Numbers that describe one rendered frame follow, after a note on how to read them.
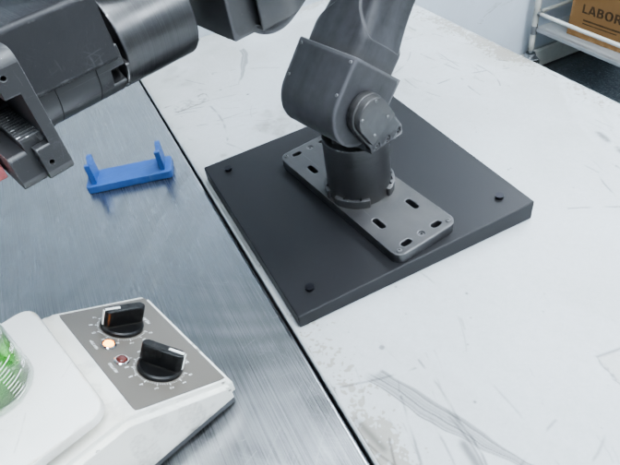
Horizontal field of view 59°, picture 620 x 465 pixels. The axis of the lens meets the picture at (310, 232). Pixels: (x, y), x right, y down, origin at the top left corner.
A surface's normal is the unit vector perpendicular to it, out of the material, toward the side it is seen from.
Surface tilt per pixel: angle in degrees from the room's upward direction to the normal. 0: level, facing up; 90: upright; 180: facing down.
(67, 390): 0
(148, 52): 100
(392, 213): 2
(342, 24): 51
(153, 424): 90
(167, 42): 105
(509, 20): 90
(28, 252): 0
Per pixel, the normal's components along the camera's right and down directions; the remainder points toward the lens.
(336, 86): -0.65, -0.07
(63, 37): 0.69, 0.43
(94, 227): -0.11, -0.73
